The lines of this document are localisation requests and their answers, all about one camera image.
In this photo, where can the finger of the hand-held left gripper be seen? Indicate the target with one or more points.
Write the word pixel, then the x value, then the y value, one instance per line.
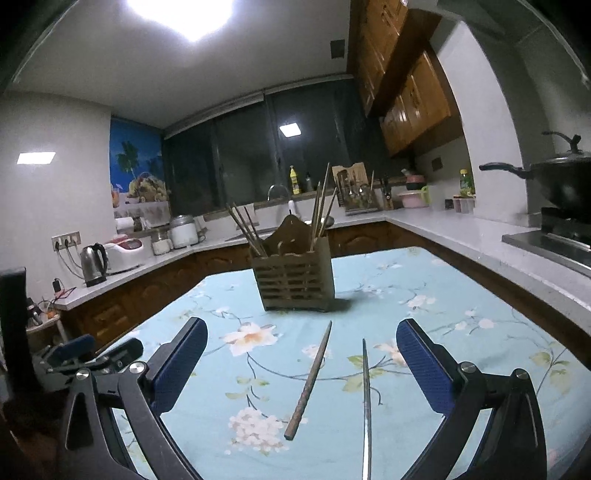
pixel 122 354
pixel 71 350

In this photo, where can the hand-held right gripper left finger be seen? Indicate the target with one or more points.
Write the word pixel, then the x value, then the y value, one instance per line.
pixel 182 364

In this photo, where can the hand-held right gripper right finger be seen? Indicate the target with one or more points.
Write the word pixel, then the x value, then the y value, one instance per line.
pixel 425 364

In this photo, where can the metal chopstick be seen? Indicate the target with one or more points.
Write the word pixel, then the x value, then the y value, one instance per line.
pixel 366 406

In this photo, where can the wooden chopstick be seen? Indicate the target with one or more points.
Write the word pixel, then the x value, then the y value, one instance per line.
pixel 309 383

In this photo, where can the wooden utensil holder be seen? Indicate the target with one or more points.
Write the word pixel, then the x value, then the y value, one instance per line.
pixel 295 281

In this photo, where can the bunch of chopsticks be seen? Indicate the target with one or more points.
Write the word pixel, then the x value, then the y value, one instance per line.
pixel 256 244

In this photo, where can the floral light blue tablecloth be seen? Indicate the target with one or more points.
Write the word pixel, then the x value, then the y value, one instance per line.
pixel 461 332

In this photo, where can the black power adapter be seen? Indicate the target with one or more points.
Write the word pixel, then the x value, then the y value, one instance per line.
pixel 57 286

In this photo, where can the wooden base cabinets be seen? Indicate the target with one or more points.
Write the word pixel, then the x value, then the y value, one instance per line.
pixel 152 295

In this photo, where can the stainless steel electric kettle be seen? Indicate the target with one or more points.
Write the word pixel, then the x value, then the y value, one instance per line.
pixel 93 265

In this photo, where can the white and red rice cooker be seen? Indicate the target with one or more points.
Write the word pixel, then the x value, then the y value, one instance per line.
pixel 124 254

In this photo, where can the small glass jar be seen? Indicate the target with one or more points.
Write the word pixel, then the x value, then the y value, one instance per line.
pixel 160 243

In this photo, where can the white paper towel roll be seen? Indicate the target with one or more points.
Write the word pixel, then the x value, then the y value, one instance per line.
pixel 124 224

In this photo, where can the large glass jar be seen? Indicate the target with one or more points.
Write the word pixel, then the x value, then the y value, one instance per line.
pixel 183 233

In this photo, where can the row of seasoning jars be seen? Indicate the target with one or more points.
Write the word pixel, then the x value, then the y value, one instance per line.
pixel 461 204

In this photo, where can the pink basin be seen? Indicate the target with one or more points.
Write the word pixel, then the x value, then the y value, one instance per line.
pixel 411 199

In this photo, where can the stainless steel gas stove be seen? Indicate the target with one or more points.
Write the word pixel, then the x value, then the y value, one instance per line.
pixel 549 242

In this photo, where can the knife block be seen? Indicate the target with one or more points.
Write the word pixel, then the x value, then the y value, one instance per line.
pixel 387 194

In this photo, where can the stacked pink and dark bowls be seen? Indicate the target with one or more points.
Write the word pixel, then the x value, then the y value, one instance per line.
pixel 414 181

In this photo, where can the yellow cooking oil bottle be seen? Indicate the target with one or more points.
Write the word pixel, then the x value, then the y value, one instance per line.
pixel 467 183

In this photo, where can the wooden cutlery rack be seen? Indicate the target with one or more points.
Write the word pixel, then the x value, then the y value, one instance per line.
pixel 355 189

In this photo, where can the chrome faucet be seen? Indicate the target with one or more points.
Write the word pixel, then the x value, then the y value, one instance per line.
pixel 290 205

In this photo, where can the yellow dish soap bottle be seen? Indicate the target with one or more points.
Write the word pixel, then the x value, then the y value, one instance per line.
pixel 294 182

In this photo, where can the dark bottle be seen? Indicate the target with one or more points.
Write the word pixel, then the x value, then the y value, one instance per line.
pixel 308 184

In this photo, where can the dark window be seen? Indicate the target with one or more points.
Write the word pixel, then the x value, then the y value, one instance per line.
pixel 258 152

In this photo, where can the black wok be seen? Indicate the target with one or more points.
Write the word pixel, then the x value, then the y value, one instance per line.
pixel 563 184

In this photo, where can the black wok lid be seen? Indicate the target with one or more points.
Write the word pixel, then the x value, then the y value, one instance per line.
pixel 565 143

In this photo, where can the wooden upper cabinets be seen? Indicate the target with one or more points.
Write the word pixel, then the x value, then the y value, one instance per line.
pixel 406 92

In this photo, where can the ceiling vent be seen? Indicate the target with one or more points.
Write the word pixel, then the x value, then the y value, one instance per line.
pixel 338 49

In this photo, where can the ceiling lamp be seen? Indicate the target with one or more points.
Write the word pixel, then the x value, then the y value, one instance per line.
pixel 180 16

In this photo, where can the wall power strip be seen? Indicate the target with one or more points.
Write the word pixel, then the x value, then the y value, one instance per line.
pixel 67 241

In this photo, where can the palm tree wall poster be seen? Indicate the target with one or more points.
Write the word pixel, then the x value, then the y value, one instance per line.
pixel 136 170

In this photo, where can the wall socket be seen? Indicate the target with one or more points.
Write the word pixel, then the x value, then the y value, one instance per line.
pixel 437 163

